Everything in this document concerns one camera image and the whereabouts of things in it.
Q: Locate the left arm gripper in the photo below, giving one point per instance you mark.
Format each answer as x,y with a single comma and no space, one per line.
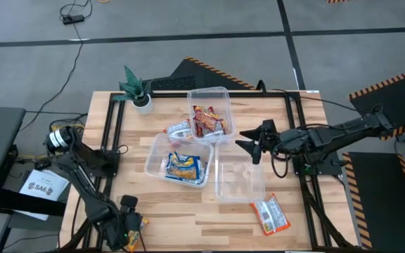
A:
118,228

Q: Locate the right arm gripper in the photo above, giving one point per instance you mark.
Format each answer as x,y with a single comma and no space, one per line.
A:
290,140

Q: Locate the yellow orange noodle packet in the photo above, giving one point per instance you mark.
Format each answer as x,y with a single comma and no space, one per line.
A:
134,240

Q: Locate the blue noodle packet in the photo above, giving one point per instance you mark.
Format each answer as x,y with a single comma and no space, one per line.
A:
184,167

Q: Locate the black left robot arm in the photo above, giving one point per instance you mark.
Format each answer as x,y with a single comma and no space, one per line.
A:
83,172

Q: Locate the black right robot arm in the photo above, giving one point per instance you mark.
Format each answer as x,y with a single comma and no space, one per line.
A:
346,128

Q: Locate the orange red noodle packet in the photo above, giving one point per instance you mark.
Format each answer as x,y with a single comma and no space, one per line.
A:
219,128

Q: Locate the clear plastic bin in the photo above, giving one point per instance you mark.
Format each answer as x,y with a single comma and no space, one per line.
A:
209,96
157,154
239,182

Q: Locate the red and white noodle packet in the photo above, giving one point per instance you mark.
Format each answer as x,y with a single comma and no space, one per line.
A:
178,130

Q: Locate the black mat with hazard stripes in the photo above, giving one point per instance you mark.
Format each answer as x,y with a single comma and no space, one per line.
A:
399,95
195,75
378,200

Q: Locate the white paper sheet with print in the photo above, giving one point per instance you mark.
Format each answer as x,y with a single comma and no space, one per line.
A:
42,186

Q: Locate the potted plant in white pot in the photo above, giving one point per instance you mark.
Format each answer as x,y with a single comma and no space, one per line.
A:
137,91

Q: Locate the black power adapter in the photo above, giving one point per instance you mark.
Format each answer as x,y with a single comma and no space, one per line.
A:
72,19

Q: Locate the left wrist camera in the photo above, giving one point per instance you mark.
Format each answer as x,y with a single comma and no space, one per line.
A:
128,202

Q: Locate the black metal table frame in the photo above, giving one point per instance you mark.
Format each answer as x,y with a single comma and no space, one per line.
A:
167,94

